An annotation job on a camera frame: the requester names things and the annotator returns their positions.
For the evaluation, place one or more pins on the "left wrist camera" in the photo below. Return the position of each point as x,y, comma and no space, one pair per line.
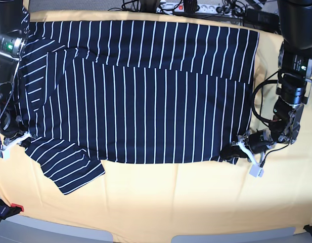
256,171

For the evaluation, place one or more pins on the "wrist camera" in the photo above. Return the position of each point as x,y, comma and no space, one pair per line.
256,171
5,152

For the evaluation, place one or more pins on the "black power adapter box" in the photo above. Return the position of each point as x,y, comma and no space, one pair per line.
261,18

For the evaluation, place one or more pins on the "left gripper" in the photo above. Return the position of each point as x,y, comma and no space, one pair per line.
258,142

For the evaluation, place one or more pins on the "navy white striped T-shirt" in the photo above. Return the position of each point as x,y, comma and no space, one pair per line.
133,92

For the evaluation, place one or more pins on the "white power strip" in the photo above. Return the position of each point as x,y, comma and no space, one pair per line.
171,7

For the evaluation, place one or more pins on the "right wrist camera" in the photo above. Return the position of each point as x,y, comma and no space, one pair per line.
5,152

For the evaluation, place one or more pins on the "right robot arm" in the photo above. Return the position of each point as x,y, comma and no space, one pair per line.
14,33

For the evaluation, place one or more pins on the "red black clamp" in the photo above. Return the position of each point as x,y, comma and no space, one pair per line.
7,211

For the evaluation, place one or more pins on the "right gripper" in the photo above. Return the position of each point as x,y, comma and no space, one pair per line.
11,127

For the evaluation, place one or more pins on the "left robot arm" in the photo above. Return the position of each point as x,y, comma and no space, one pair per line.
295,72

